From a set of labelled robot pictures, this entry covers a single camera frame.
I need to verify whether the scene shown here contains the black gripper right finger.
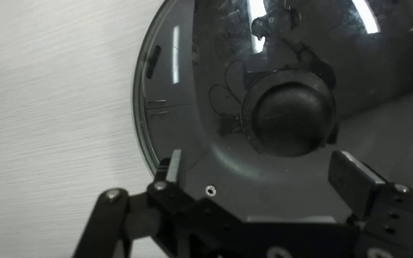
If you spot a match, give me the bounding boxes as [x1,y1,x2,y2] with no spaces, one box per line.
[328,149,413,258]

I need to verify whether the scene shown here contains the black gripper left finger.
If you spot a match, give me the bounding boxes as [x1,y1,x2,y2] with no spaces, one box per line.
[72,148,252,258]

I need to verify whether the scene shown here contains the glass pot lid black knob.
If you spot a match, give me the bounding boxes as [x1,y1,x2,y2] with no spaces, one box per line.
[133,0,413,226]

